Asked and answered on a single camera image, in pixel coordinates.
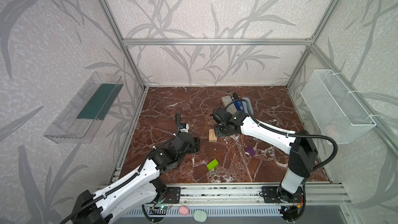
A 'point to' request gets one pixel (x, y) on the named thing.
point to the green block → (212, 164)
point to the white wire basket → (338, 114)
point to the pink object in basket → (329, 130)
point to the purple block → (250, 150)
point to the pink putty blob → (183, 210)
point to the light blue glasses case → (244, 106)
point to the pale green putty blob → (200, 215)
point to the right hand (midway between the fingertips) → (218, 126)
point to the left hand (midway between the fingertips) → (197, 136)
